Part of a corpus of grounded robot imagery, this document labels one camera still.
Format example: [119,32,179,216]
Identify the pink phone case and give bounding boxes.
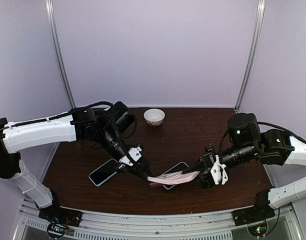
[147,171,200,185]

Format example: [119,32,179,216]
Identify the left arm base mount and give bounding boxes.
[35,198,83,240]

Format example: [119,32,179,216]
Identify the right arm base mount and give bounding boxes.
[231,204,277,238]

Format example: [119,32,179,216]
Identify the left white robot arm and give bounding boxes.
[0,101,153,222]

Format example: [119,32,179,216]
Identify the right aluminium frame post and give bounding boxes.
[234,0,266,113]

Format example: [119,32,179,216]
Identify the white ceramic bowl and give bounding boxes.
[143,108,166,127]

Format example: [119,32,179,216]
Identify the left phone blue case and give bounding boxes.
[88,158,119,187]

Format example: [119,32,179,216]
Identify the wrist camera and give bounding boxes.
[123,146,143,167]
[211,154,229,185]

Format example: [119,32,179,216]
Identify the phone blue case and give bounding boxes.
[88,158,119,187]
[163,161,189,191]

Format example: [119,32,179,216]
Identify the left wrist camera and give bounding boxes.
[123,146,143,167]

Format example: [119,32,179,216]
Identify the middle phone blue case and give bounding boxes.
[163,161,189,191]

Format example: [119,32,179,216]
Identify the left aluminium frame post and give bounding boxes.
[45,0,76,108]

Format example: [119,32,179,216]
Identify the aluminium frame post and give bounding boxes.
[45,0,76,108]
[234,0,266,113]

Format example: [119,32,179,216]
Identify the front aluminium rail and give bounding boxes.
[11,199,305,240]

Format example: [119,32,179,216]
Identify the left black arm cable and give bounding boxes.
[0,100,114,133]

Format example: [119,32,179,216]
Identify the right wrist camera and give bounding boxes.
[211,154,229,185]

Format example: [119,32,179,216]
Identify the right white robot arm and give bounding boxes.
[183,113,306,221]

